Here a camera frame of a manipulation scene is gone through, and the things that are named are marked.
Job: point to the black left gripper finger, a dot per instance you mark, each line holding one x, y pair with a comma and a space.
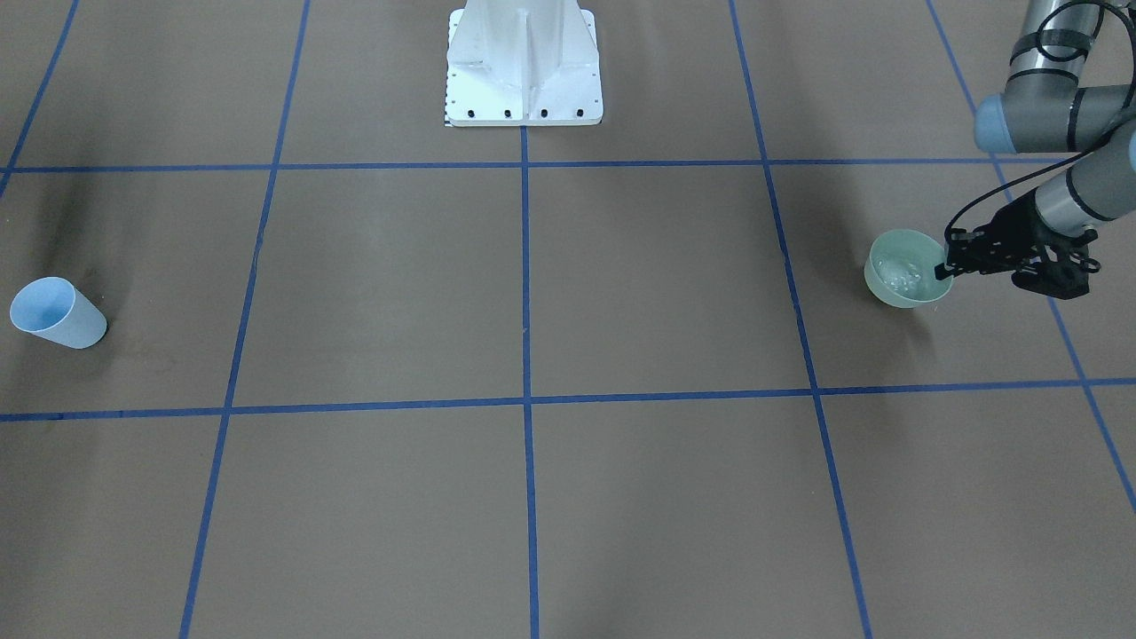
958, 259
1060, 275

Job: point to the light blue plastic cup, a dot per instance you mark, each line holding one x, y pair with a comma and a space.
54, 310

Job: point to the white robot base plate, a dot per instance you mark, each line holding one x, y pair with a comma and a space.
523, 64

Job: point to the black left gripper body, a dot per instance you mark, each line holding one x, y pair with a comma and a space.
1014, 230

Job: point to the mint green bowl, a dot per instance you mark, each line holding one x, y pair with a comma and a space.
901, 269

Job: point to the brown paper table cover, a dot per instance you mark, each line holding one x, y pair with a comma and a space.
369, 376

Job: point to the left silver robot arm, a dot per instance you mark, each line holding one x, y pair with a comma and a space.
1045, 108

